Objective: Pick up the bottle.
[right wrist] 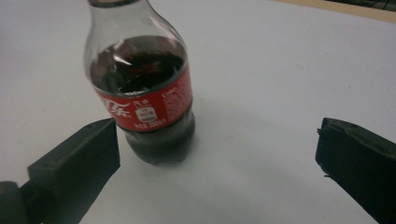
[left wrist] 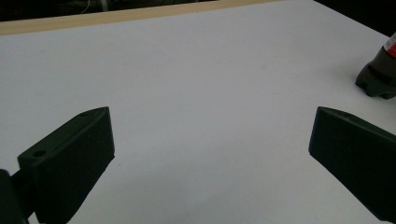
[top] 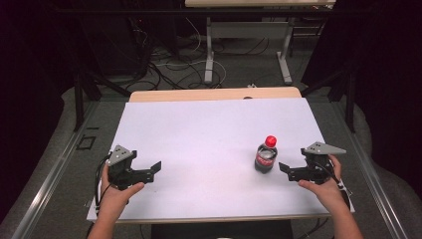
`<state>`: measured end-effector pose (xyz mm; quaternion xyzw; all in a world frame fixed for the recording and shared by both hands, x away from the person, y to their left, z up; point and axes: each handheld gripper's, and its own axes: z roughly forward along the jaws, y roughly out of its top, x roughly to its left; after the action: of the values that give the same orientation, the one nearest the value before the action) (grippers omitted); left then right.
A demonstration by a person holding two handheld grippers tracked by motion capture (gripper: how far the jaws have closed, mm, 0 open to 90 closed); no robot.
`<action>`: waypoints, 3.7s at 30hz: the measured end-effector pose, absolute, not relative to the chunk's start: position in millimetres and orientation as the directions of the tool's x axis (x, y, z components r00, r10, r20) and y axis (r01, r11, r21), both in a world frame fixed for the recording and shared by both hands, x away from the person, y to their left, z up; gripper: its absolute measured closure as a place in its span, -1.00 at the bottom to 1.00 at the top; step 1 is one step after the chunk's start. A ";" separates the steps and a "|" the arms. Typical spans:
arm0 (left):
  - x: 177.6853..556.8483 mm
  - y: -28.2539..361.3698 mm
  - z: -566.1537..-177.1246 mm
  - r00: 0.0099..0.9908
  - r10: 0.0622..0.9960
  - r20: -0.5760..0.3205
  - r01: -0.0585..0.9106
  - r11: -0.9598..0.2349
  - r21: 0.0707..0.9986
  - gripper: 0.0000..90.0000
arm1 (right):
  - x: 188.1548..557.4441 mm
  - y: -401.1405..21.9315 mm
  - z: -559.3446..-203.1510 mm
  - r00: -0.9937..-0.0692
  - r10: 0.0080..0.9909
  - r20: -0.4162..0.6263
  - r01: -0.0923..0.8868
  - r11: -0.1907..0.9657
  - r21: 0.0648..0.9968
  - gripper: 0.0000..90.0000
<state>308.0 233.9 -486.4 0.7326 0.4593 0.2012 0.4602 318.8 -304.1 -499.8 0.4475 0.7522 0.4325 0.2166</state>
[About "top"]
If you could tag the cola bottle with red label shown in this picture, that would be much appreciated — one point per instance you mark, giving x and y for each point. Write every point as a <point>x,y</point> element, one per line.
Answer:
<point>264,163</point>

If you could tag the desk with white legs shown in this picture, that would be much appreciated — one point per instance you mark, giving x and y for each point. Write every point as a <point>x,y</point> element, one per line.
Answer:
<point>209,49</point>

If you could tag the black metal stand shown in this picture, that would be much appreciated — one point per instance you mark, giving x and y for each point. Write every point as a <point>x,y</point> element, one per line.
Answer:
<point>349,99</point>
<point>79,99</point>

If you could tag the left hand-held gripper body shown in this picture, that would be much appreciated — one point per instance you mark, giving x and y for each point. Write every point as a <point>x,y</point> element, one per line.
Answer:
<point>120,171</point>

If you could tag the red bottle cap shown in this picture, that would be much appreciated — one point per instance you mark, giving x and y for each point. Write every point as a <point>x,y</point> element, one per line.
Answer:
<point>270,141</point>

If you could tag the black seat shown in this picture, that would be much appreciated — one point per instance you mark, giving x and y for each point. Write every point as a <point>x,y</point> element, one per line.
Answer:
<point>215,230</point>

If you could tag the light wooden table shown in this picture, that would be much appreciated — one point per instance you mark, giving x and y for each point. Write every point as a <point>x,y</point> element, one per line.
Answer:
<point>199,94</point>

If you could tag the black floor hatch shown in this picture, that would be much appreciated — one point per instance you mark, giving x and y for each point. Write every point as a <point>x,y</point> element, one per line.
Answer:
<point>86,142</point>

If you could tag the black horizontal bar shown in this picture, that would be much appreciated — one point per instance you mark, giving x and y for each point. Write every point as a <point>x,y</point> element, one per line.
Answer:
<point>132,10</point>

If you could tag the metal floor rail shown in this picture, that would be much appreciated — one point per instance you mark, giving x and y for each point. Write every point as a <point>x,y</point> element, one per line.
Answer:
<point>49,179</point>
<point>371,172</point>

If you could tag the person's right hand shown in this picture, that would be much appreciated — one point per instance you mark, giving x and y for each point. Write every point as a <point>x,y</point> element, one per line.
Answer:
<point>328,195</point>

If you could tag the person's left hand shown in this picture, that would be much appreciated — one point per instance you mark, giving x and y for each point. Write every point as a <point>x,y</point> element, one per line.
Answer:
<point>114,199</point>

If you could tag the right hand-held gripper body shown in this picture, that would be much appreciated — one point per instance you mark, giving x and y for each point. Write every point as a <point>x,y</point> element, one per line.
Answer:
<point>315,169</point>

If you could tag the white board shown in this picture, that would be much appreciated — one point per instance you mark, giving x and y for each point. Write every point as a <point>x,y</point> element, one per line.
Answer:
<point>199,142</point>

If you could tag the dark curtain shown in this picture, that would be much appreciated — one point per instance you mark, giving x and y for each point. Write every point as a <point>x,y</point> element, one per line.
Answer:
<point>388,83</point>
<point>30,83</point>

